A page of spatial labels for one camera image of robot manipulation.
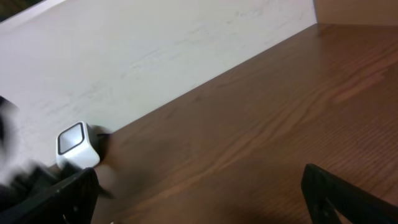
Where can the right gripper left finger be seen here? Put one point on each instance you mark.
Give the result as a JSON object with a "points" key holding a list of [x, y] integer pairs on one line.
{"points": [[72, 200]]}

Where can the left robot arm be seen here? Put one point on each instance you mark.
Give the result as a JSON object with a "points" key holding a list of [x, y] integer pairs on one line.
{"points": [[23, 174]]}

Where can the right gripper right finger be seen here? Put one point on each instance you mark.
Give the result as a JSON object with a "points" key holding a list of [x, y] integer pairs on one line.
{"points": [[327, 196]]}

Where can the white barcode scanner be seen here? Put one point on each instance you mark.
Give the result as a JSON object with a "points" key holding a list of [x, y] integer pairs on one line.
{"points": [[78, 145]]}

